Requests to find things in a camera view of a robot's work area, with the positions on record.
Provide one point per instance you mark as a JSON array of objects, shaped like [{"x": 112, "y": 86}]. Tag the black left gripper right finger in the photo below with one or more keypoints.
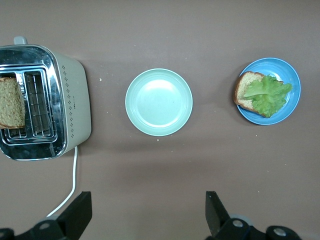
[{"x": 215, "y": 212}]

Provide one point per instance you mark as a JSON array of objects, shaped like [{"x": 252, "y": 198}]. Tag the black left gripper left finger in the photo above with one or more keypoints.
[{"x": 75, "y": 212}]

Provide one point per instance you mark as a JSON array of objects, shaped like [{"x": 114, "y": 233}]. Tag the green lettuce leaf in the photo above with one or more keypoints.
[{"x": 270, "y": 100}]

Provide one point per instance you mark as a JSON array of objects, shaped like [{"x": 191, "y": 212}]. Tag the brown bread slice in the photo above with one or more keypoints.
[
  {"x": 11, "y": 102},
  {"x": 243, "y": 85}
]

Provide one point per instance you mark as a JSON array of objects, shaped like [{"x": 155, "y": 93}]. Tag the mint green round plate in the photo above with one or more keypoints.
[{"x": 159, "y": 102}]

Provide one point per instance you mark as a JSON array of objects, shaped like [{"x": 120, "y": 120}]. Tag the blue round plate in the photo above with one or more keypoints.
[{"x": 290, "y": 75}]

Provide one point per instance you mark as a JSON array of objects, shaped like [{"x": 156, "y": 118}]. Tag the beige chrome toaster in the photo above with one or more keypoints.
[{"x": 72, "y": 100}]

